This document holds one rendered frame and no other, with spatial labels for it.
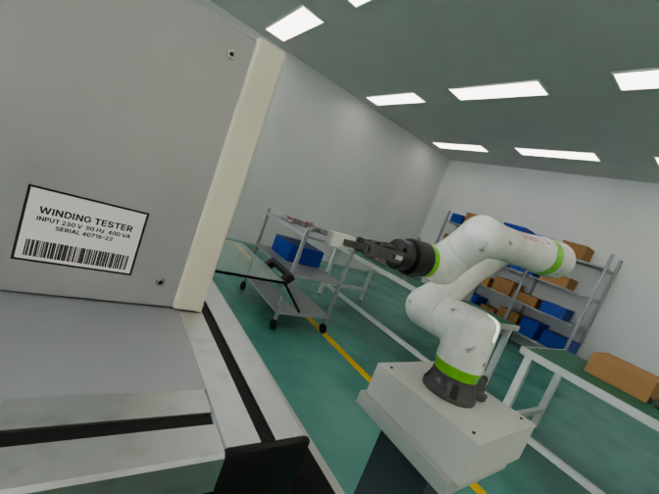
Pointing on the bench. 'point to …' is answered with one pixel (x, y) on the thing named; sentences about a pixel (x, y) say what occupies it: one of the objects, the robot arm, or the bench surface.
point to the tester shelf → (137, 401)
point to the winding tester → (125, 145)
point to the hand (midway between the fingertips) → (340, 240)
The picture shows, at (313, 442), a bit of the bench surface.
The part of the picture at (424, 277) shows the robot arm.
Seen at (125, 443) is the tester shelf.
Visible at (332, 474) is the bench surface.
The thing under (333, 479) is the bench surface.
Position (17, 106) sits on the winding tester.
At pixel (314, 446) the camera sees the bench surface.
